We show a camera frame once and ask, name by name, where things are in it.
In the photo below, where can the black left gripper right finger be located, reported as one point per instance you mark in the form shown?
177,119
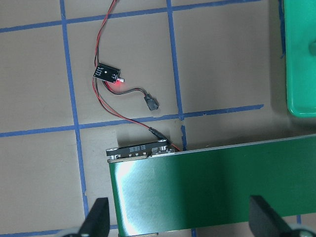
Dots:
264,221

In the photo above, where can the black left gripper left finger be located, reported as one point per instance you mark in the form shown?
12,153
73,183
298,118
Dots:
96,224

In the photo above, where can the green conveyor belt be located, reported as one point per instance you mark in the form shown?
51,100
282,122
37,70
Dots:
208,187

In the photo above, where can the small black controller board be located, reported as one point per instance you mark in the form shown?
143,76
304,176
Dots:
106,73

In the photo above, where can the green plastic tray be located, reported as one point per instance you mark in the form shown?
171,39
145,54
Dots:
300,44

